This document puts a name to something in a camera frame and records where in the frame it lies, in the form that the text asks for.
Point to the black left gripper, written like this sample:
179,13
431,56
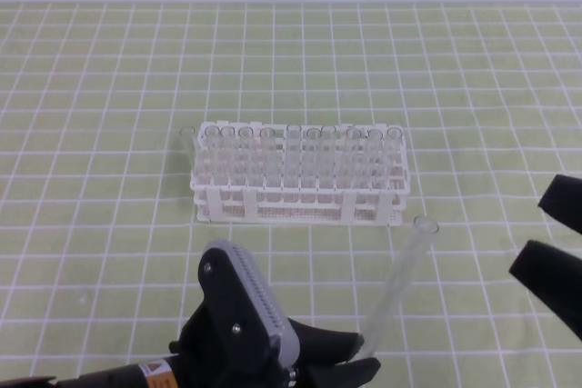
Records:
199,359

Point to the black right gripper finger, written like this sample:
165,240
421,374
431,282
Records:
562,201
554,277

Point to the clear glass test tube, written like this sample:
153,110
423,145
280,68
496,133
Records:
423,233

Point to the clear test tube in rack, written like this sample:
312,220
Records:
310,159
228,138
373,152
212,146
393,140
246,144
268,144

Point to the white test tube rack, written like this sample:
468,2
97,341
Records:
341,196

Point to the green checkered tablecloth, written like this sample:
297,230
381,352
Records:
99,239

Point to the leaning clear test tube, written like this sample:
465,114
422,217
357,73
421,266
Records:
188,140

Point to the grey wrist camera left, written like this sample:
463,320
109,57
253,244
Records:
254,301

